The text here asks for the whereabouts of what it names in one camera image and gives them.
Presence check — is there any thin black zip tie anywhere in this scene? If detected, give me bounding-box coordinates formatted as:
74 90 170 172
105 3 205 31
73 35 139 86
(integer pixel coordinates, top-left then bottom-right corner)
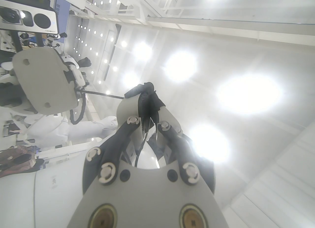
75 88 158 167

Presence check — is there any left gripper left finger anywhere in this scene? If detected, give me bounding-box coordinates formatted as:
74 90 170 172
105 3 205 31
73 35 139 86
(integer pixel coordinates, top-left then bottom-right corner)
82 82 155 194

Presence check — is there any black cable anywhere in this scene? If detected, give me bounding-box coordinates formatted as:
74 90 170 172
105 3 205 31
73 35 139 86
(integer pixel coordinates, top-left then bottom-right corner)
69 91 87 125

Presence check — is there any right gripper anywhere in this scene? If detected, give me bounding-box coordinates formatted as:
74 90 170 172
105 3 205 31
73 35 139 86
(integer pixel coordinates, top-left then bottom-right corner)
0 48 89 116

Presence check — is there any robot body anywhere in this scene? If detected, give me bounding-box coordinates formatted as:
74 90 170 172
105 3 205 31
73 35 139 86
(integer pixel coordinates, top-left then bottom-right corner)
0 149 87 228

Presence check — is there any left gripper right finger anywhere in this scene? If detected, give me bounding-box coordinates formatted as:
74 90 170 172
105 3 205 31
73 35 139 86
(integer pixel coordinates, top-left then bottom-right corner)
147 91 217 194

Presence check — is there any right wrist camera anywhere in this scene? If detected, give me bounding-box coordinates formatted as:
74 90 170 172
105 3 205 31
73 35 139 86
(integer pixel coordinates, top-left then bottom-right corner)
0 0 59 52

